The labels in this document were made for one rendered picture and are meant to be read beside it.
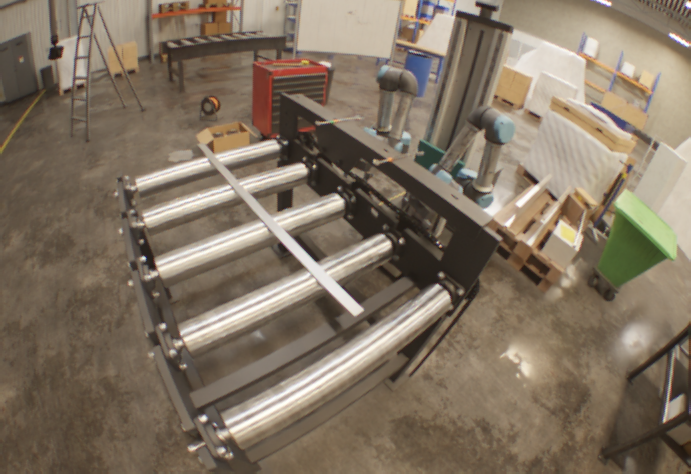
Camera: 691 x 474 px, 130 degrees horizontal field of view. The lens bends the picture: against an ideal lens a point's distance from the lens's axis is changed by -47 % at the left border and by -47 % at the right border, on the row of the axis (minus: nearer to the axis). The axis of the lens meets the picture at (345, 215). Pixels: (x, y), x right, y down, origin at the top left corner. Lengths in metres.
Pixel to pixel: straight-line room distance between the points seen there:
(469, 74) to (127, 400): 2.67
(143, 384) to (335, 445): 1.10
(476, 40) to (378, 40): 4.28
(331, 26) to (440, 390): 5.43
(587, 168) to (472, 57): 2.57
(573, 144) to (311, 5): 4.55
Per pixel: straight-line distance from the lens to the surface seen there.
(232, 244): 1.10
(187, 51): 5.96
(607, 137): 4.01
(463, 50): 1.88
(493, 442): 2.00
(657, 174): 4.21
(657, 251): 3.07
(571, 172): 4.16
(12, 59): 10.89
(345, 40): 5.83
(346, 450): 1.70
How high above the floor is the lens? 1.67
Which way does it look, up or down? 39 degrees down
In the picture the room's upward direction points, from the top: 10 degrees clockwise
